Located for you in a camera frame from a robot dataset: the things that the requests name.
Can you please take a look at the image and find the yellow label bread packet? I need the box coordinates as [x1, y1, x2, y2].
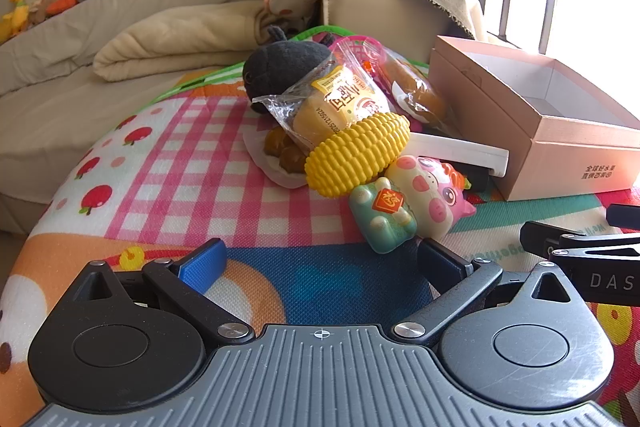
[252, 52, 401, 158]

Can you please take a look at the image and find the pink spotted pig toy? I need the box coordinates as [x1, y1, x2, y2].
[385, 154, 478, 240]

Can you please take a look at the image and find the black plush toy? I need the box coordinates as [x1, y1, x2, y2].
[242, 25, 335, 115]

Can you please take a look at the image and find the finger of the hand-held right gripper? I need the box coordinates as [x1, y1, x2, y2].
[520, 221, 640, 259]
[606, 204, 640, 230]

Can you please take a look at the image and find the white rectangular block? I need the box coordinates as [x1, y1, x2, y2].
[410, 132, 510, 178]

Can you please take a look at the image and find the pink cardboard box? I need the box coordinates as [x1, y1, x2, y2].
[429, 35, 640, 202]

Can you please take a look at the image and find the brown plush toy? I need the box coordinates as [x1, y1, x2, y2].
[27, 0, 56, 28]

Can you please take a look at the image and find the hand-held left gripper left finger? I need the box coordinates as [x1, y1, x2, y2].
[75, 238, 255, 346]

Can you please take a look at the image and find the long brown bread packet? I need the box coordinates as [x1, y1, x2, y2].
[365, 49, 448, 128]

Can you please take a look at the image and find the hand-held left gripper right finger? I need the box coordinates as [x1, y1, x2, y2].
[394, 239, 583, 347]

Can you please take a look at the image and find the colourful printed play mat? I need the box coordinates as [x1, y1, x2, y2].
[0, 24, 640, 427]

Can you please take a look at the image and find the yellow corn toy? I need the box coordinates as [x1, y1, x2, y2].
[305, 112, 412, 198]

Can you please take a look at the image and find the pink toy strainer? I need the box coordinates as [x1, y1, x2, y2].
[327, 34, 391, 72]

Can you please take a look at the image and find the green lucky cat toy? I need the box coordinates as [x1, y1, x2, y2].
[348, 177, 418, 254]

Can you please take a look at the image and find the yellow plush toy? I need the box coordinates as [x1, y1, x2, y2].
[0, 0, 28, 42]

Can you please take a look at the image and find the folded beige blanket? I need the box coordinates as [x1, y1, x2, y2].
[92, 0, 273, 82]

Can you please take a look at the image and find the beige sofa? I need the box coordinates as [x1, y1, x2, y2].
[0, 0, 481, 235]

